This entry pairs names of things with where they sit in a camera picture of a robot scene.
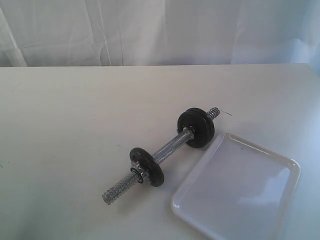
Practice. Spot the chrome star collar nut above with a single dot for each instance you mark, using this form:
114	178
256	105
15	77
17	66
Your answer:
142	175

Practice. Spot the white backdrop curtain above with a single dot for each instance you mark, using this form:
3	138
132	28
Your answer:
158	32

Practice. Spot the white square plastic tray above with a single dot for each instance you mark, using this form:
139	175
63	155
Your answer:
238	190

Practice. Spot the black weight plate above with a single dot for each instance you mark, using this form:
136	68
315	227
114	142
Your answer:
205	122
188	120

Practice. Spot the chrome threaded dumbbell bar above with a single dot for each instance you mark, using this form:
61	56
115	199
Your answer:
131	179

